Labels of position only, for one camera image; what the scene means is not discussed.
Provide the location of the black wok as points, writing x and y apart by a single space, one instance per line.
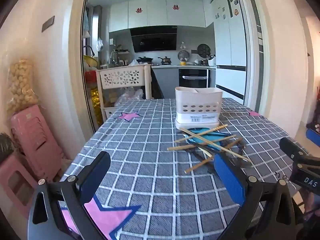
145 60

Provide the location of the gold foil bundle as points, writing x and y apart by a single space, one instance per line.
96 105

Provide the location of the white plastic trolley rack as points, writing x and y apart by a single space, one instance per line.
122 76

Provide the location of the round black rack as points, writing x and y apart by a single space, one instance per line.
203 50

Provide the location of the bag of puffed snacks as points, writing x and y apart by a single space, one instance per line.
20 85

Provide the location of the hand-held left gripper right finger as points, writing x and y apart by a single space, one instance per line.
228 177

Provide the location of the small cooking pot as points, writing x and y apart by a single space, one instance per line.
165 60

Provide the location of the grey kitchen counter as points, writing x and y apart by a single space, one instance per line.
165 80

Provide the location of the round metal strainer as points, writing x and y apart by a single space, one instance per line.
183 54

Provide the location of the blue plastic object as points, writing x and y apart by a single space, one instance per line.
313 135

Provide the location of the white upper cabinets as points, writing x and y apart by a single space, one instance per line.
157 12

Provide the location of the black range hood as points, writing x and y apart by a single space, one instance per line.
155 40

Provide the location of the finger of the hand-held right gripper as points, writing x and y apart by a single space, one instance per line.
290 147

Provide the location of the pink plastic stool stack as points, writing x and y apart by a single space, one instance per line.
35 135

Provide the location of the white plastic utensil holder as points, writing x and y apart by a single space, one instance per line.
197 100

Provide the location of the countertop dish rack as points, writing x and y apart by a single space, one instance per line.
118 58

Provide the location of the grey wall switch panel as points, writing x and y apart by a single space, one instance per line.
48 23

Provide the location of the stainless steel spoon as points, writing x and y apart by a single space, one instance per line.
240 155

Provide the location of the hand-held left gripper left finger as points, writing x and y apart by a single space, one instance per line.
96 177

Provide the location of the grey checked tablecloth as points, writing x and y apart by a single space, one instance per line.
150 155

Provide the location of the white refrigerator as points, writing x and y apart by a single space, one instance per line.
228 55

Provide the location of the white rice cooker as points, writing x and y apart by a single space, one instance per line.
212 61

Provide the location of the black built-in oven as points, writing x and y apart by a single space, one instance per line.
192 78

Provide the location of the curved kitchen faucet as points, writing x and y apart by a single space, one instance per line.
89 48

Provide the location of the wooden chopstick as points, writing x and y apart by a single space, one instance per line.
215 129
212 143
200 163
180 147

